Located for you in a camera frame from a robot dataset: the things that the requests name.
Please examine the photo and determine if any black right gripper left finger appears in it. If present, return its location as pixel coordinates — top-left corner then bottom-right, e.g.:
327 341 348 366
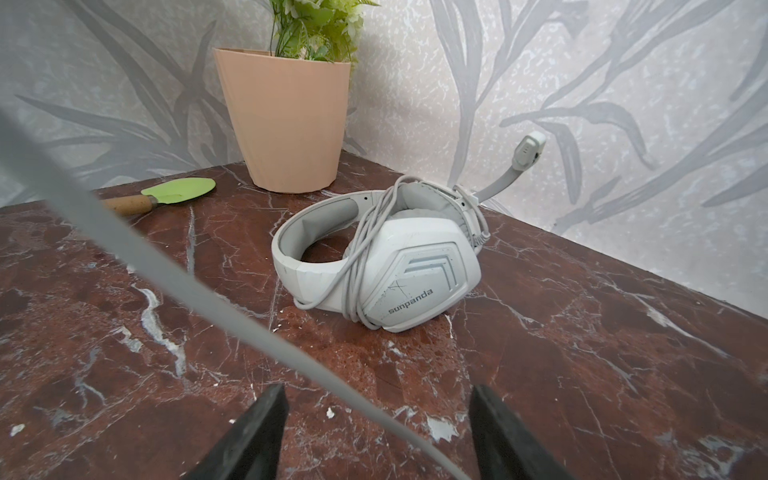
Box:
183 383 289 480

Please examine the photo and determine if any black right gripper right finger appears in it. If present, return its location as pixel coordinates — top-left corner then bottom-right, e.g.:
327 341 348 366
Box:
469 385 574 480

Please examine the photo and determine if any white headphones pair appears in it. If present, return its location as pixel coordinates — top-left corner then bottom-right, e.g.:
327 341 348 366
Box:
271 131 547 333

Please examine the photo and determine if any peach flower pot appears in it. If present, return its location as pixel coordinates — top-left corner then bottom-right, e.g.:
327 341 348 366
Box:
214 48 351 194

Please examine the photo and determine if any artificial green white plant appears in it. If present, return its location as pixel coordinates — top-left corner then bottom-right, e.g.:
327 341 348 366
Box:
260 0 380 67

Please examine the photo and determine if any green trowel wooden handle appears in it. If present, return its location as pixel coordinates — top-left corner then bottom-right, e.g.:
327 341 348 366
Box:
101 177 216 217

